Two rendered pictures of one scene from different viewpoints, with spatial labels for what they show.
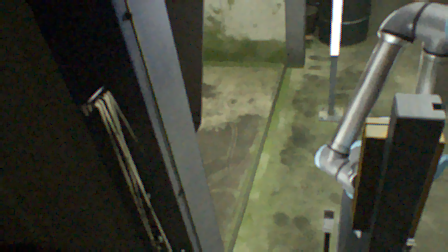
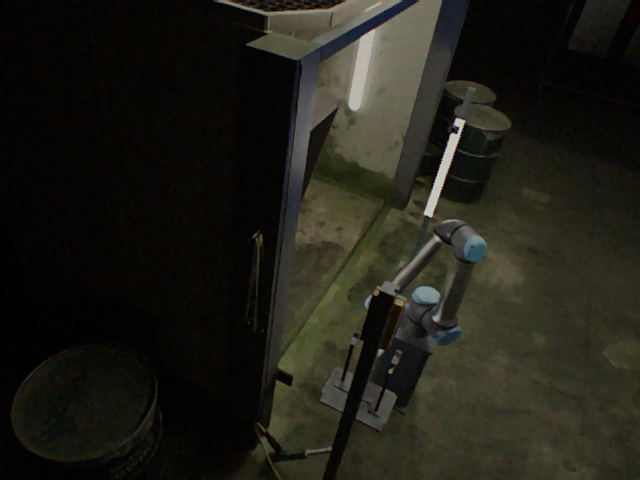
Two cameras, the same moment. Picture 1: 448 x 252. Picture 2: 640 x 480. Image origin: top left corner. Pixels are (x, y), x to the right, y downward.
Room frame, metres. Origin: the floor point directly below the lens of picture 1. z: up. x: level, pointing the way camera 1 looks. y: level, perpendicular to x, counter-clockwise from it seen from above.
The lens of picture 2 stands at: (-0.88, 0.08, 2.81)
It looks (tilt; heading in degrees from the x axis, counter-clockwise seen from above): 39 degrees down; 357
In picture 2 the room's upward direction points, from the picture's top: 10 degrees clockwise
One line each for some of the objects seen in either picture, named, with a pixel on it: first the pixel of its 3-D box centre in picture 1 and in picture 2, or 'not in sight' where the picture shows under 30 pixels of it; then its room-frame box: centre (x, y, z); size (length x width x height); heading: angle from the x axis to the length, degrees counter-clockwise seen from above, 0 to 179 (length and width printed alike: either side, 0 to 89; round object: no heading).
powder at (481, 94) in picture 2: not in sight; (469, 92); (4.45, -1.61, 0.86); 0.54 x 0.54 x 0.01
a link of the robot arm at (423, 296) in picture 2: not in sight; (424, 304); (1.14, -0.71, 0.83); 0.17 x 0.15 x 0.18; 27
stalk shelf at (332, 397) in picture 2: not in sight; (357, 397); (0.50, -0.32, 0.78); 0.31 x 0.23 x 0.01; 67
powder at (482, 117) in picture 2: not in sight; (482, 118); (3.80, -1.61, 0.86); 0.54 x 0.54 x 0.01
